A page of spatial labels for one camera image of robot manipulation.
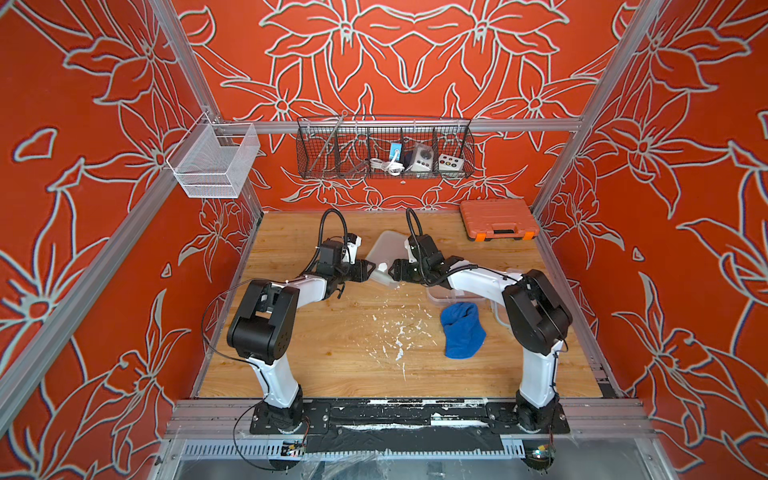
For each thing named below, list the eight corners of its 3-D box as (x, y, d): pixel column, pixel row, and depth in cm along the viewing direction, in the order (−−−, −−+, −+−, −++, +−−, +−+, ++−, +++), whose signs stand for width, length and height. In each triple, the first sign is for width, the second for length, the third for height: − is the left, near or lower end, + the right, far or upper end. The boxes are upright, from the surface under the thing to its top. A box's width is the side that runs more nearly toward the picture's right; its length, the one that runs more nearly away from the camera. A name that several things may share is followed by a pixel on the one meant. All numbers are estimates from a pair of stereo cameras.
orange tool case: (467, 243, 112) (470, 234, 108) (459, 207, 124) (461, 198, 120) (537, 242, 112) (543, 233, 108) (521, 207, 124) (526, 198, 120)
